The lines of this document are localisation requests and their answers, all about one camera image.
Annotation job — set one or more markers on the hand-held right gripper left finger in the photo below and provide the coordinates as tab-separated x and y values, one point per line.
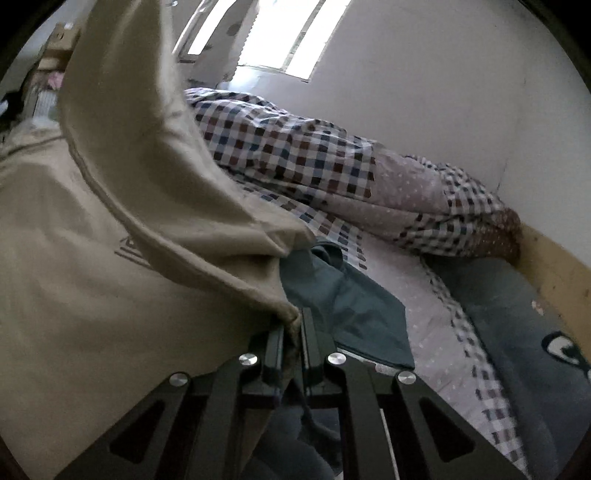
272	350

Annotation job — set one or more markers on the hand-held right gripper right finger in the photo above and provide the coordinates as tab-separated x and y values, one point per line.
310	350

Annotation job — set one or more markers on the beige garment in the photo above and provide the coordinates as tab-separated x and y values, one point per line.
115	207

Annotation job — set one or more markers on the teal garment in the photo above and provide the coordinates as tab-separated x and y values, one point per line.
351	304

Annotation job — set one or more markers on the checkered bed sheet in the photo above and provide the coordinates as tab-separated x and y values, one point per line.
438	332

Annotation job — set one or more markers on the checkered quilt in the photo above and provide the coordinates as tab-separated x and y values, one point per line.
300	147

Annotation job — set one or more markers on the dark grey cartoon pillow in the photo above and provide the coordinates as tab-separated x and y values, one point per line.
517	332

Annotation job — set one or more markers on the window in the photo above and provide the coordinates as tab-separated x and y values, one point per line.
318	41

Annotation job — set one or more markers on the white patterned curtain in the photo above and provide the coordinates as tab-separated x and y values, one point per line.
231	37

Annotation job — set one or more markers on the white storage box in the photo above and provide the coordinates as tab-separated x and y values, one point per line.
46	104

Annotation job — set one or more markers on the pink cloth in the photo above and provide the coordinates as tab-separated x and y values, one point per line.
54	81

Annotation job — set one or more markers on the cardboard boxes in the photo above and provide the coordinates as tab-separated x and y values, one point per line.
62	37

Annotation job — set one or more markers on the wooden bed frame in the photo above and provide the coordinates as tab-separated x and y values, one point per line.
554	267

